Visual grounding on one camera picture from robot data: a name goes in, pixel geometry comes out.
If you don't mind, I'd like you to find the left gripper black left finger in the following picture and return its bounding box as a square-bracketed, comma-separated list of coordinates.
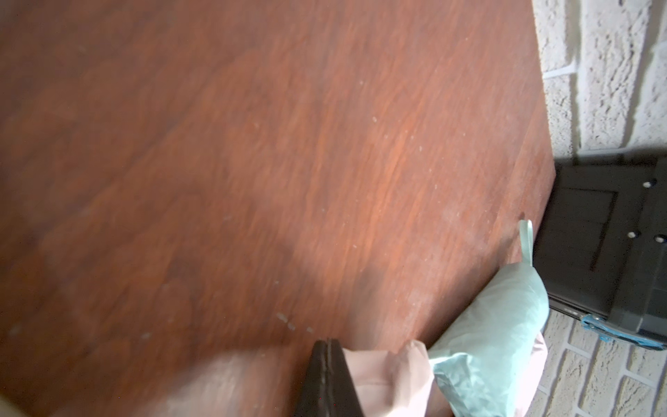
[294, 341, 330, 417]

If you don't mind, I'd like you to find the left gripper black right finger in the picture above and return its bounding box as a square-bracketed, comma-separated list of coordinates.
[328, 339, 364, 416]

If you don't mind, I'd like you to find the light pink sleeved umbrella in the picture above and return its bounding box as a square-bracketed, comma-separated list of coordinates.
[340, 333, 549, 417]

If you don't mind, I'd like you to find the mint green sleeved umbrella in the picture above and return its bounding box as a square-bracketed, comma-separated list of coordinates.
[428, 220, 549, 416]

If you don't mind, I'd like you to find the black plastic toolbox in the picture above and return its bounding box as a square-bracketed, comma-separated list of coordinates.
[534, 158, 666, 351]

